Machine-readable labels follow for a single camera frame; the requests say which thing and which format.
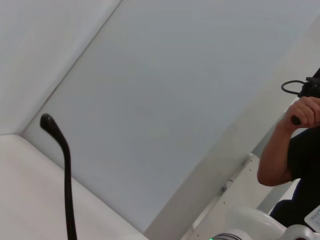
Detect black camera rig cable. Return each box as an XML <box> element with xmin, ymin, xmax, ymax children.
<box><xmin>280</xmin><ymin>79</ymin><xmax>310</xmax><ymax>97</ymax></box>

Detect black glasses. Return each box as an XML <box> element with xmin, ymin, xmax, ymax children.
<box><xmin>39</xmin><ymin>113</ymin><xmax>78</xmax><ymax>240</ymax></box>

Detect person's bare hand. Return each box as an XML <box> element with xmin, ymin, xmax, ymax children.
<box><xmin>279</xmin><ymin>95</ymin><xmax>320</xmax><ymax>134</ymax></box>

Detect person's bare forearm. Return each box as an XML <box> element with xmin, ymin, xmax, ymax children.
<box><xmin>256</xmin><ymin>119</ymin><xmax>305</xmax><ymax>188</ymax></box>

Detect person in black shirt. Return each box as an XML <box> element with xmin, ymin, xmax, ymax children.
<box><xmin>269</xmin><ymin>123</ymin><xmax>320</xmax><ymax>227</ymax></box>

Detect black handheld camera rig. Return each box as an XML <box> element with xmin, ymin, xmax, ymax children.
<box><xmin>291</xmin><ymin>66</ymin><xmax>320</xmax><ymax>126</ymax></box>

